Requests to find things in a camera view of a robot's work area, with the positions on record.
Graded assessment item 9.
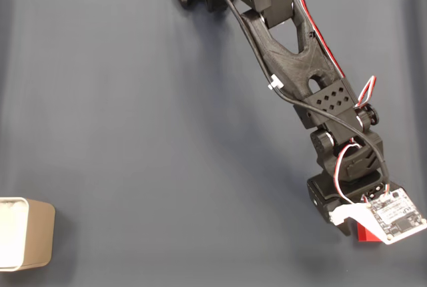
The red cube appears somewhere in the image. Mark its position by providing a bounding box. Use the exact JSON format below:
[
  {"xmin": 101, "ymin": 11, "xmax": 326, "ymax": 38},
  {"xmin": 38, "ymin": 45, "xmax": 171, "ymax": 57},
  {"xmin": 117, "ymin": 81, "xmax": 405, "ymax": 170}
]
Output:
[{"xmin": 356, "ymin": 222, "xmax": 384, "ymax": 243}]

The beige box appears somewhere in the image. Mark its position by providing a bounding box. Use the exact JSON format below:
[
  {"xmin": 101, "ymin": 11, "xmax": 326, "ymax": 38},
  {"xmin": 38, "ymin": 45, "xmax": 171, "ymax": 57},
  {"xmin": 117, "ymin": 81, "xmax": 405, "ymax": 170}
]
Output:
[{"xmin": 0, "ymin": 196, "xmax": 56, "ymax": 272}]

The dark grey table mat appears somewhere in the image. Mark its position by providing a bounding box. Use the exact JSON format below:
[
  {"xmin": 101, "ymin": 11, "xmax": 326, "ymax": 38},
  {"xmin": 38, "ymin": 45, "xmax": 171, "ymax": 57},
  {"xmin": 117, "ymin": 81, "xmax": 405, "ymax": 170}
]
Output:
[{"xmin": 0, "ymin": 0, "xmax": 427, "ymax": 287}]

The red white black servo cable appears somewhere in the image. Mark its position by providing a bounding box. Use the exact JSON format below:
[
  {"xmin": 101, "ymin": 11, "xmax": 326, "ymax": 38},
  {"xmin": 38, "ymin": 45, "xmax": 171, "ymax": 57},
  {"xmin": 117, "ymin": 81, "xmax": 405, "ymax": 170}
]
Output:
[
  {"xmin": 293, "ymin": 0, "xmax": 378, "ymax": 109},
  {"xmin": 336, "ymin": 142, "xmax": 363, "ymax": 206}
]

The camera board on white mount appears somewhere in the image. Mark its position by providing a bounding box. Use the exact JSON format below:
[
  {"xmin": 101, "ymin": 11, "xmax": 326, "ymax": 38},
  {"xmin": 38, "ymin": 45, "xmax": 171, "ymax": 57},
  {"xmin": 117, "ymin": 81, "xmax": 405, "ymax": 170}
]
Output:
[{"xmin": 328, "ymin": 188, "xmax": 427, "ymax": 246}]

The white cable clip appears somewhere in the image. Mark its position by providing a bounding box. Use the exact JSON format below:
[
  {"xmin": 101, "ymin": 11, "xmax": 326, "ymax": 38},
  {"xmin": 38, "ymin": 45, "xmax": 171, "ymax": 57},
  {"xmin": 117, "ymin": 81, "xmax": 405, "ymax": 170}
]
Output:
[{"xmin": 266, "ymin": 73, "xmax": 284, "ymax": 91}]

